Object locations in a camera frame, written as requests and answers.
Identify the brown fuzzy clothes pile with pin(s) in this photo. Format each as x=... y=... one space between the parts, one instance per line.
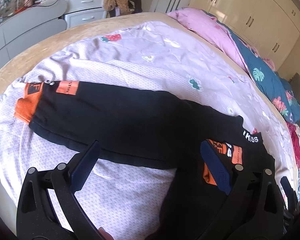
x=116 y=8

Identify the grey curved desk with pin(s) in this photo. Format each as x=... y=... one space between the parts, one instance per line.
x=30 y=27

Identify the black orange sweatshirt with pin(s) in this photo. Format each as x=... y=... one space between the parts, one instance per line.
x=144 y=128

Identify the pink and blue floral duvet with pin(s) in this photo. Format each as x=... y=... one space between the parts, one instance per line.
x=275 y=88

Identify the beige mattress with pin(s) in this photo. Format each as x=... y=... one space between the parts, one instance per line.
x=65 y=35

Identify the white drawer chest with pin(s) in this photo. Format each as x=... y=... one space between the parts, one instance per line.
x=83 y=2

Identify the red floral pillow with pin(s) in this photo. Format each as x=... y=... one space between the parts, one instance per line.
x=294 y=131

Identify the cream wardrobe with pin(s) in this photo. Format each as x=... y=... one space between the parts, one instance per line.
x=271 y=26

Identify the lilac patterned bed sheet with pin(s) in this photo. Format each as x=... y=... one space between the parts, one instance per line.
x=123 y=199

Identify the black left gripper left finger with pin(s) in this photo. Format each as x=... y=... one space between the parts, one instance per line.
x=36 y=217

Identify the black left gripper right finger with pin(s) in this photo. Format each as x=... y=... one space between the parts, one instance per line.
x=253 y=208

